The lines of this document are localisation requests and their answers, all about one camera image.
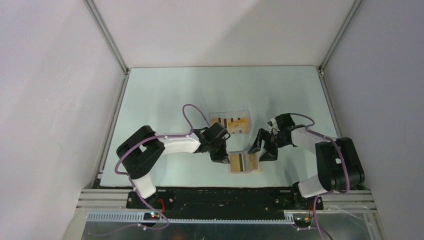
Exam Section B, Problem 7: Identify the right aluminium frame post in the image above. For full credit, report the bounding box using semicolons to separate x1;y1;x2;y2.
317;0;365;77

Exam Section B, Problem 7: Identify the left aluminium frame post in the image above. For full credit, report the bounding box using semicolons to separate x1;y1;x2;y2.
82;0;130;75

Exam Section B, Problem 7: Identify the grey slotted cable duct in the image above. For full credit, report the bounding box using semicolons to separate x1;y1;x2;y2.
86;211;295;225

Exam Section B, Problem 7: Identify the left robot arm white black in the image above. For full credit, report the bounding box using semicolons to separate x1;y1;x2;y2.
115;122;231;208

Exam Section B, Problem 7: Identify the orange credit cards stack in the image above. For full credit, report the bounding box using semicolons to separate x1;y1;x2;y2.
210;117;251;134

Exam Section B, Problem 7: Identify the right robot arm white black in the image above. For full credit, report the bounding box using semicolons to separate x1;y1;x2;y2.
248;113;365;209

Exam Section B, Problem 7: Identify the clear plastic card box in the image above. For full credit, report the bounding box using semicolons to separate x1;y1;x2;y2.
208;110;251;134

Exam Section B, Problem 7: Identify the aluminium front frame rail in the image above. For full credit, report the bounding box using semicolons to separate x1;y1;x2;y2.
76;189;377;213

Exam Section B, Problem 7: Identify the orange credit card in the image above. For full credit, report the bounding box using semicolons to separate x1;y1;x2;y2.
246;153;259;172
229;152;244;174

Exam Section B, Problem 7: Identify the aluminium frame post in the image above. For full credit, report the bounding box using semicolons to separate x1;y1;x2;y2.
82;0;130;75
317;0;365;77

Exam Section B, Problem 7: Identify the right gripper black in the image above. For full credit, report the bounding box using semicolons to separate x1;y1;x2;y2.
247;128;289;162

